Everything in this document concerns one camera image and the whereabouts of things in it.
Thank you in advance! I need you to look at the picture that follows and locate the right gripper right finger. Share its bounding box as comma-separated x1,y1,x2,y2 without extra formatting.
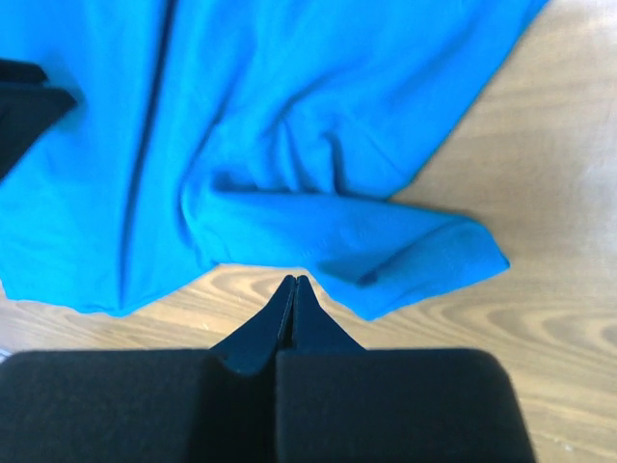
275,277,535,462

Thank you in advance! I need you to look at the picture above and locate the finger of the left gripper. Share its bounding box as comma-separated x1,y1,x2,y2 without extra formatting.
1,59,77,179

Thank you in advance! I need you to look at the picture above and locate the blue t shirt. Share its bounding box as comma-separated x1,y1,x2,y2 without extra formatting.
1,1,543,320

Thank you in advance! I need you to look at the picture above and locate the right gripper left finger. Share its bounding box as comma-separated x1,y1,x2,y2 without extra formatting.
1,276,295,462

